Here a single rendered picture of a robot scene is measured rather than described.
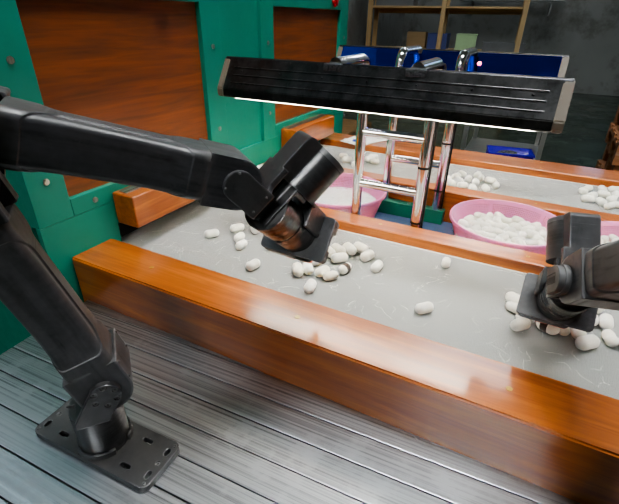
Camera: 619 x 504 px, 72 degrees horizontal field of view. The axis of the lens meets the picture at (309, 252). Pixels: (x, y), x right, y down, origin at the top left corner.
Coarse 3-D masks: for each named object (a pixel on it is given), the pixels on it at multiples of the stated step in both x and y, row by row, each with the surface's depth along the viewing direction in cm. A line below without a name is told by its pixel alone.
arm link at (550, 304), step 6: (558, 258) 55; (558, 264) 55; (546, 288) 56; (546, 300) 57; (552, 300) 55; (558, 300) 54; (546, 306) 59; (552, 306) 56; (558, 306) 54; (564, 306) 54; (570, 306) 54; (576, 306) 54; (582, 306) 53; (558, 312) 57; (564, 312) 55; (570, 312) 54; (576, 312) 54
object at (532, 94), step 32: (224, 64) 85; (256, 64) 82; (288, 64) 79; (320, 64) 77; (352, 64) 75; (256, 96) 82; (288, 96) 79; (320, 96) 76; (352, 96) 74; (384, 96) 71; (416, 96) 69; (448, 96) 67; (480, 96) 65; (512, 96) 64; (544, 96) 62; (512, 128) 64; (544, 128) 62
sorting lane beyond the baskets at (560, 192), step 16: (352, 160) 152; (384, 160) 152; (400, 176) 137; (416, 176) 137; (432, 176) 138; (496, 176) 139; (512, 176) 139; (528, 176) 139; (496, 192) 126; (512, 192) 126; (528, 192) 126; (544, 192) 126; (560, 192) 127; (576, 192) 127; (592, 208) 116
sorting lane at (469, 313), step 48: (144, 240) 95; (192, 240) 96; (336, 240) 97; (384, 240) 97; (288, 288) 79; (336, 288) 80; (384, 288) 80; (432, 288) 80; (480, 288) 80; (432, 336) 68; (480, 336) 68; (528, 336) 68; (576, 384) 59
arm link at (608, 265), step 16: (576, 256) 48; (592, 256) 45; (608, 256) 43; (576, 272) 47; (592, 272) 44; (608, 272) 42; (576, 288) 47; (592, 288) 44; (608, 288) 42; (576, 304) 48; (592, 304) 47; (608, 304) 46
